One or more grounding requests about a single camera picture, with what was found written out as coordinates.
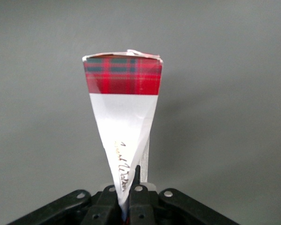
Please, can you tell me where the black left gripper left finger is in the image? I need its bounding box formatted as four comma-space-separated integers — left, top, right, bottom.
81, 185, 121, 225

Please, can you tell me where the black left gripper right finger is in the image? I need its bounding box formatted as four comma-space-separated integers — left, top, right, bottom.
128, 165, 155, 225

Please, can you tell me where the red tartan cookie box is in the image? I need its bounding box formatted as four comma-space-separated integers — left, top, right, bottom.
81, 49, 164, 222

